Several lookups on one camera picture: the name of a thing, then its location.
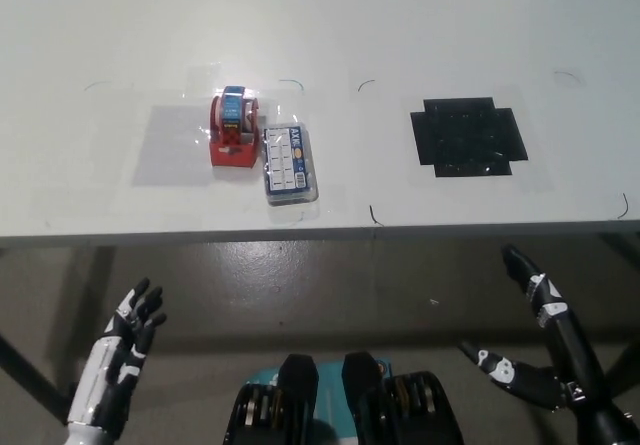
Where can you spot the white and black right hand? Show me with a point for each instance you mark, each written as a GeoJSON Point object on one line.
{"type": "Point", "coordinates": [570, 360]}

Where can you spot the white and black left hand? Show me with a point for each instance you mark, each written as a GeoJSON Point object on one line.
{"type": "Point", "coordinates": [107, 370]}

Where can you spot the clear screw box blue label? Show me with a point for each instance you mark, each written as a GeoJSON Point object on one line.
{"type": "Point", "coordinates": [290, 165]}

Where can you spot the black tape patch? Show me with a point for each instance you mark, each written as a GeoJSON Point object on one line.
{"type": "Point", "coordinates": [470, 137]}

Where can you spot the red tape dispenser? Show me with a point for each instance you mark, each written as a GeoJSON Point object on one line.
{"type": "Point", "coordinates": [232, 152]}

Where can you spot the black table leg brace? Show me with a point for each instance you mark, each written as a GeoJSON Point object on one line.
{"type": "Point", "coordinates": [30, 375]}

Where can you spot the black and teal robot body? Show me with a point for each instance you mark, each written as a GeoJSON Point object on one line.
{"type": "Point", "coordinates": [300, 405]}

